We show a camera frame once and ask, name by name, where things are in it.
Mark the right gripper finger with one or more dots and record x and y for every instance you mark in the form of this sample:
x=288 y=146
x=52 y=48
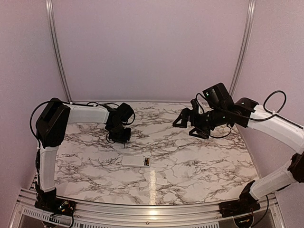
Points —
x=184 y=117
x=203 y=134

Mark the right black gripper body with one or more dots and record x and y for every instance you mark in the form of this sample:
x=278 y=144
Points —
x=205 y=122

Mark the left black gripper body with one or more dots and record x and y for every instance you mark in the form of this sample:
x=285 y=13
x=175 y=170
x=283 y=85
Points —
x=119 y=134

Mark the white remote control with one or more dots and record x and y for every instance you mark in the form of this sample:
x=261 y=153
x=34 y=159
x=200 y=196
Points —
x=133 y=161

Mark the white battery cover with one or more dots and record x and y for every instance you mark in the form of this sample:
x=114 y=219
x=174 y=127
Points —
x=161 y=181

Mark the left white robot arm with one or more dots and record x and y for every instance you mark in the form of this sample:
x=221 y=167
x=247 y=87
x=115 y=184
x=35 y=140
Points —
x=50 y=129

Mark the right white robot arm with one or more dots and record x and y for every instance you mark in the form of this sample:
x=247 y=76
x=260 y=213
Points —
x=248 y=114

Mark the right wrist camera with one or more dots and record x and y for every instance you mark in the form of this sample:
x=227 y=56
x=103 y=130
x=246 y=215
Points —
x=196 y=106

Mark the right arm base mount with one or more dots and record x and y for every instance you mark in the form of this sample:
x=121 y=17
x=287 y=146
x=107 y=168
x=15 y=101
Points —
x=238 y=207

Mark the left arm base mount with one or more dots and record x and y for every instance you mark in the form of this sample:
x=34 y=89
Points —
x=57 y=206

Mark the front aluminium rail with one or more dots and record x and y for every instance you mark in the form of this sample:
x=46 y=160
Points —
x=102 y=215

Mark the right aluminium frame post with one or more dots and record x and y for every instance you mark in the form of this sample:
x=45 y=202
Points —
x=244 y=45

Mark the aluminium frame post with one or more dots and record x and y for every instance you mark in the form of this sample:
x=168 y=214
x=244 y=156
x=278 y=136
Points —
x=56 y=48
x=244 y=45

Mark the left aluminium frame post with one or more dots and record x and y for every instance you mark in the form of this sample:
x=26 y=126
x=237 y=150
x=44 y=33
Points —
x=56 y=48

